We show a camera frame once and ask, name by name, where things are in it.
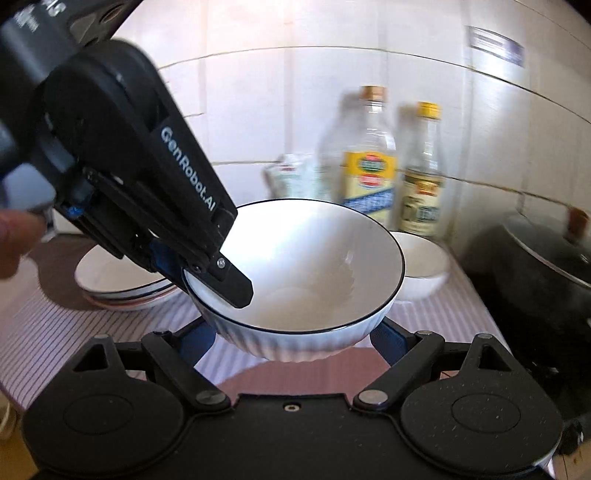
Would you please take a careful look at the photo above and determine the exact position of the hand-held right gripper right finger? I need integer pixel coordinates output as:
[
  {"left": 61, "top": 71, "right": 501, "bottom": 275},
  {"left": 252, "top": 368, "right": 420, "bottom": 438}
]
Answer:
[{"left": 353, "top": 318, "right": 520, "bottom": 409}]

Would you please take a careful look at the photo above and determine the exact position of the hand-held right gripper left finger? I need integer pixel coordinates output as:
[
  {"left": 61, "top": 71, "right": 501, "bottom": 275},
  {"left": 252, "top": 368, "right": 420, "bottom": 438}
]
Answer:
[{"left": 69, "top": 318, "right": 232, "bottom": 409}]

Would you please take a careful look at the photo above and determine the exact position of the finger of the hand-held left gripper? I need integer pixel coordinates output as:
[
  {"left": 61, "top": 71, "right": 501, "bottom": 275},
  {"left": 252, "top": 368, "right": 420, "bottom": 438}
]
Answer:
[
  {"left": 148, "top": 237, "right": 188, "bottom": 289},
  {"left": 185, "top": 251, "right": 254, "bottom": 309}
]

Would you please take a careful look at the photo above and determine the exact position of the plain white plate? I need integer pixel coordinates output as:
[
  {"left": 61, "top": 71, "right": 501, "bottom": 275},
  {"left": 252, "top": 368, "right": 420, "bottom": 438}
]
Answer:
[{"left": 81, "top": 287, "right": 180, "bottom": 302}]

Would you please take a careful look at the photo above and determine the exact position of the white plate with sun print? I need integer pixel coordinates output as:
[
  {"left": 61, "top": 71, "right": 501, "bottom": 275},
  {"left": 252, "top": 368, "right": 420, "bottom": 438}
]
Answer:
[{"left": 75, "top": 244, "right": 178, "bottom": 296}]

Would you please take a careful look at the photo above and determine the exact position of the white ribbed bowl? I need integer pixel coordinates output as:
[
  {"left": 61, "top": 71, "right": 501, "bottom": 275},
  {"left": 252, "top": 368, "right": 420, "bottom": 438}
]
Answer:
[
  {"left": 390, "top": 231, "right": 451, "bottom": 302},
  {"left": 184, "top": 199, "right": 406, "bottom": 363}
]

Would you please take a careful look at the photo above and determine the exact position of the person's left hand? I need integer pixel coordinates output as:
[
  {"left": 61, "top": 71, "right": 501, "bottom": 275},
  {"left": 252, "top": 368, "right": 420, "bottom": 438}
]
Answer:
[{"left": 0, "top": 208, "right": 47, "bottom": 280}]

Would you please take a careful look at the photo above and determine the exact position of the clear plastic bag packet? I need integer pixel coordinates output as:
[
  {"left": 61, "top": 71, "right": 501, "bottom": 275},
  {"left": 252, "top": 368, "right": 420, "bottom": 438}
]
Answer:
[{"left": 264, "top": 154, "right": 324, "bottom": 200}]

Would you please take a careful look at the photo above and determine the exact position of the black wok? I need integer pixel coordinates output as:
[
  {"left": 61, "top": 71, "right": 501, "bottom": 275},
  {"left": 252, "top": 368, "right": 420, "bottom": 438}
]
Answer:
[{"left": 462, "top": 222, "right": 591, "bottom": 416}]

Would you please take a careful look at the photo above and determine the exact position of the striped brown table mat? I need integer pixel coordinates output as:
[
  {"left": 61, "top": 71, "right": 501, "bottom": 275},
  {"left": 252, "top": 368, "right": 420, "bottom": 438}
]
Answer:
[{"left": 0, "top": 235, "right": 511, "bottom": 411}]

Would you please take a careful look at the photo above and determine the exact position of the yellow cap vinegar bottle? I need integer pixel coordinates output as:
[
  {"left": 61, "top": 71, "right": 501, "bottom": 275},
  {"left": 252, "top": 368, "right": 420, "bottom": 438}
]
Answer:
[{"left": 399, "top": 102, "right": 448, "bottom": 238}]

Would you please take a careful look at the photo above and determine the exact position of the yellow label sauce bottle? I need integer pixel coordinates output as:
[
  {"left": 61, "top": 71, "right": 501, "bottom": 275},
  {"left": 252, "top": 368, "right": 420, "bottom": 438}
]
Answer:
[{"left": 339, "top": 85, "right": 399, "bottom": 229}]

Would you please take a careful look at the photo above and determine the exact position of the clear empty bottle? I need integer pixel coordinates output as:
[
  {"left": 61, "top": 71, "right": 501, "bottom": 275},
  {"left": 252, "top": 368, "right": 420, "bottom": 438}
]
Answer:
[{"left": 318, "top": 90, "right": 365, "bottom": 204}]

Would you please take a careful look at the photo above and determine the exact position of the glass wok lid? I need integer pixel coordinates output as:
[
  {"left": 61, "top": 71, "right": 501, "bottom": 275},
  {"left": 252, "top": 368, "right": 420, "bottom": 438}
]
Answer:
[{"left": 501, "top": 205, "right": 591, "bottom": 289}]

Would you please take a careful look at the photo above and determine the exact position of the wall label sticker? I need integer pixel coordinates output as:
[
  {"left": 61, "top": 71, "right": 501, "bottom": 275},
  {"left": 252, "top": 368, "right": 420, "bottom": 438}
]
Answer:
[{"left": 468, "top": 25, "right": 527, "bottom": 70}]

